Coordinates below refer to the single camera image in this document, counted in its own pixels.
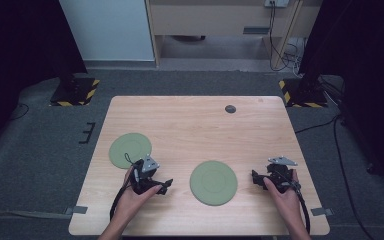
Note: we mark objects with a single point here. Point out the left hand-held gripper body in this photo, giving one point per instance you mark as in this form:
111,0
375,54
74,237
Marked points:
143,178

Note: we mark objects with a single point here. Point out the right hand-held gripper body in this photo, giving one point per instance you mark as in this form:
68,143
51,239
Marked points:
280,176

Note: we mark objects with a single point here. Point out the green round plate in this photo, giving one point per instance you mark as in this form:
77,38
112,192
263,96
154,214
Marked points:
213,183
126,146

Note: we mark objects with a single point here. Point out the person's left hand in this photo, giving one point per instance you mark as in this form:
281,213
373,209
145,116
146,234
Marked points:
130,203

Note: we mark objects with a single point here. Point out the person's right hand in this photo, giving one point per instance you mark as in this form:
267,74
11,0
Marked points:
288,205

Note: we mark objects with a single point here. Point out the grey tape piece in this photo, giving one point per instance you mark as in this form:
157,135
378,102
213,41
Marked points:
78,210
321,211

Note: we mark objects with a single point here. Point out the grey round table grommet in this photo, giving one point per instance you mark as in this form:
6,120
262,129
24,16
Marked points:
230,109

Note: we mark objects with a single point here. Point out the black stand base striped tape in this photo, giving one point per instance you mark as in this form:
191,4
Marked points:
78,93
305,96

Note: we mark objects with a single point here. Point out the white partition panel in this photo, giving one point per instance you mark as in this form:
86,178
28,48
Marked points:
108,30

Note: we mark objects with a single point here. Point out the light wooden desk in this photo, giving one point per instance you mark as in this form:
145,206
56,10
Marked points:
213,20

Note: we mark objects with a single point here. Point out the grey power socket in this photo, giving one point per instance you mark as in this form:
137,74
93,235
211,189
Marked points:
276,3

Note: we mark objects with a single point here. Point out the black metal stand post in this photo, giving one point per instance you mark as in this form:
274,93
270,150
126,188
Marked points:
310,71
67,71

